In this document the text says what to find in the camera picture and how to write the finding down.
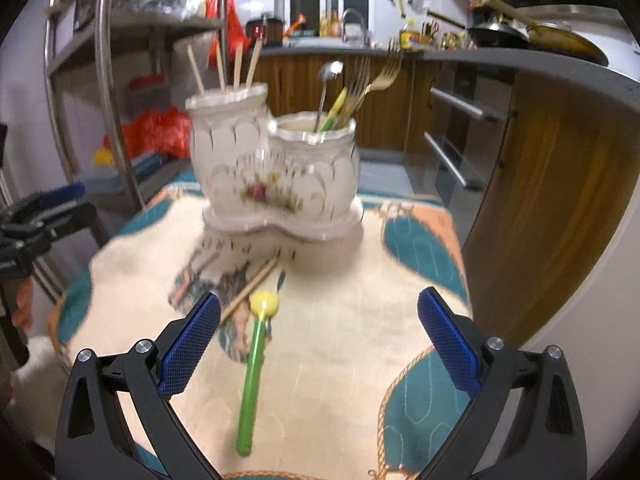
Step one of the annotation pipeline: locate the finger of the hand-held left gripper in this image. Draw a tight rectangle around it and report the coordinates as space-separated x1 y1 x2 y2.
0 202 99 282
9 182 87 222

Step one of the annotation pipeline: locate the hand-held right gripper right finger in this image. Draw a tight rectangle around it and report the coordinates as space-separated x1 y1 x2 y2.
416 287 587 480

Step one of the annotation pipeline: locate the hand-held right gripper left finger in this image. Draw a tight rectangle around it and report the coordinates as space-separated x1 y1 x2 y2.
54 291 222 480

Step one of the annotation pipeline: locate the green-handled yellow spoon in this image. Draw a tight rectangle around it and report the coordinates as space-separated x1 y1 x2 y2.
235 270 287 457

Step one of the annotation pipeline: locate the white ceramic utensil holder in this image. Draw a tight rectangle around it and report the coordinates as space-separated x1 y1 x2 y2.
184 82 364 244

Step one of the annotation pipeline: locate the gold metal fork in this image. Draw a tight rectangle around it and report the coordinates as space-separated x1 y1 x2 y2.
349 41 404 117
342 56 372 123

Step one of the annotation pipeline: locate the person's left hand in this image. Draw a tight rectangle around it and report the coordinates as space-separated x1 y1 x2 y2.
12 277 35 334

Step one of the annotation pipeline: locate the crumpled red plastic bag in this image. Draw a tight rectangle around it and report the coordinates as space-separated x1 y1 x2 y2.
121 107 194 159

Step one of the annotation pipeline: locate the printed tablecloth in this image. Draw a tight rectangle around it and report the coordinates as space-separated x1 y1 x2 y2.
46 180 474 480

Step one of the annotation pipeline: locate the red-lidded plastic container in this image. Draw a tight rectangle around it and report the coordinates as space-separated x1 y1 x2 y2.
126 73 169 117

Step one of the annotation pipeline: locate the metal shelf rack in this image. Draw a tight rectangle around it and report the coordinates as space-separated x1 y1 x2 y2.
44 0 232 243

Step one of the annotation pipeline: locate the wooden stove base cabinet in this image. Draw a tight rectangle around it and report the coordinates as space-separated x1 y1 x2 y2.
461 71 640 352

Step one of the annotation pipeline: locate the built-in steel oven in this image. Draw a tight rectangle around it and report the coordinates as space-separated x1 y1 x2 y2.
424 66 517 207

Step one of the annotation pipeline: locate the hanging red plastic bag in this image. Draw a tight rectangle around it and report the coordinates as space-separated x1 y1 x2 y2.
204 0 252 62

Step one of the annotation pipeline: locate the dark electric pressure cooker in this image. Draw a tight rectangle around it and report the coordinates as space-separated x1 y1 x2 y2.
246 15 286 48

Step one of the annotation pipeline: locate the wooden sink base cabinet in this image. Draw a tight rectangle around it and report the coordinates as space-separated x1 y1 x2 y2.
256 52 427 152

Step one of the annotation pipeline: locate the metal spoon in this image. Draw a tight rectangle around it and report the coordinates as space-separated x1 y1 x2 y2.
313 61 345 134

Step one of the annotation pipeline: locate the yellow cooking oil bottle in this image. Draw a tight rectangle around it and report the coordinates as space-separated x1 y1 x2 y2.
398 19 422 51

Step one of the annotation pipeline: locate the black wok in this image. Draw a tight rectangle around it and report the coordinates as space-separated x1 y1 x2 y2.
466 21 532 51

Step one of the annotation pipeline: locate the brown frying pan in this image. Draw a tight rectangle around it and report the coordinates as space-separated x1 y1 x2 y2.
526 19 609 67

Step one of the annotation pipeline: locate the metal kitchen faucet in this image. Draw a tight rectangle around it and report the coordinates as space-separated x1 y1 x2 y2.
342 8 372 47

